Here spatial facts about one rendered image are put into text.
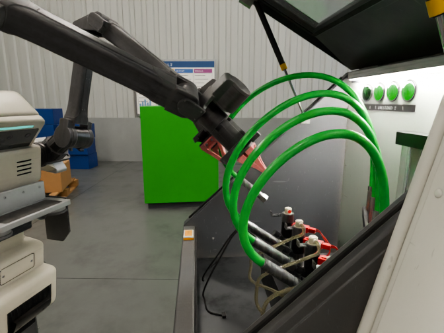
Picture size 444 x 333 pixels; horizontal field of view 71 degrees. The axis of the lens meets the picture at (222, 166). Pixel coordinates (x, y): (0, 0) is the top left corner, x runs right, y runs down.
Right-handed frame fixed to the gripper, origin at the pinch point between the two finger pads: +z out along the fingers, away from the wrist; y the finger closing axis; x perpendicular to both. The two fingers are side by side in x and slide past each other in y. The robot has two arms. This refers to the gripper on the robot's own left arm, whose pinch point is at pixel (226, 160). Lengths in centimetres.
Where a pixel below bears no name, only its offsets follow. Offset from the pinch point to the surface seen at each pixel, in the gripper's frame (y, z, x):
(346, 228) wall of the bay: 41, 28, -4
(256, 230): -11.0, 21.6, -3.4
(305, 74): 1.9, -3.5, -28.2
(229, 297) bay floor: 4.4, 29.3, 23.4
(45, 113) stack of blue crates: 221, -448, 410
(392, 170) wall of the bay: 21.5, 23.1, -27.7
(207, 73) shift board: 453, -403, 170
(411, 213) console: -26, 33, -30
